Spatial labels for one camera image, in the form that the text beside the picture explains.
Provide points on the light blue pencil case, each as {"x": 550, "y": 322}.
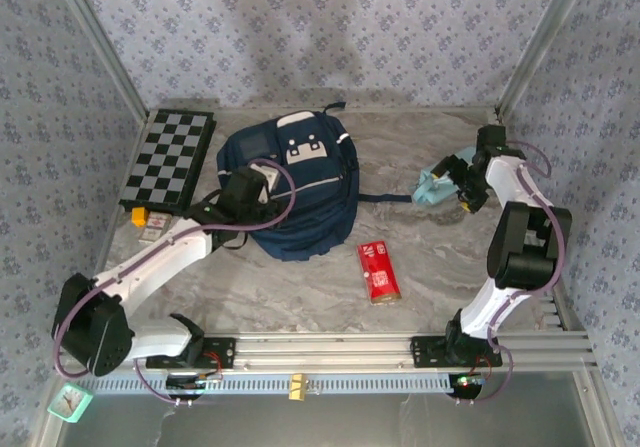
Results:
{"x": 432, "y": 189}

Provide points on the navy blue backpack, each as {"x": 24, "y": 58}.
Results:
{"x": 310, "y": 207}

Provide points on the red snack box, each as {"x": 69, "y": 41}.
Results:
{"x": 380, "y": 273}

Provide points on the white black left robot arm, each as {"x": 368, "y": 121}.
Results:
{"x": 160, "y": 257}

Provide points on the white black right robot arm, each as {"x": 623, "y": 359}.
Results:
{"x": 525, "y": 247}

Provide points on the black grey chessboard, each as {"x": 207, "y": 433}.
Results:
{"x": 167, "y": 159}

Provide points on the playing card box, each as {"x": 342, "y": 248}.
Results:
{"x": 152, "y": 229}

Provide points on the small orange block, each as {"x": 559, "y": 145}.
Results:
{"x": 139, "y": 217}

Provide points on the mint green alarm clock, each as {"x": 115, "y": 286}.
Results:
{"x": 70, "y": 403}

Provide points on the aluminium side rail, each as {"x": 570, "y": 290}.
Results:
{"x": 560, "y": 319}

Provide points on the aluminium frame post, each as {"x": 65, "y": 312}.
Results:
{"x": 102, "y": 42}
{"x": 542, "y": 42}

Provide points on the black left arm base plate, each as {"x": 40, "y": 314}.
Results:
{"x": 222, "y": 352}

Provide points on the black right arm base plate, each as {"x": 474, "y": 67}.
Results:
{"x": 425, "y": 352}

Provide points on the aluminium rail beam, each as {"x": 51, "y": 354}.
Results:
{"x": 325, "y": 352}

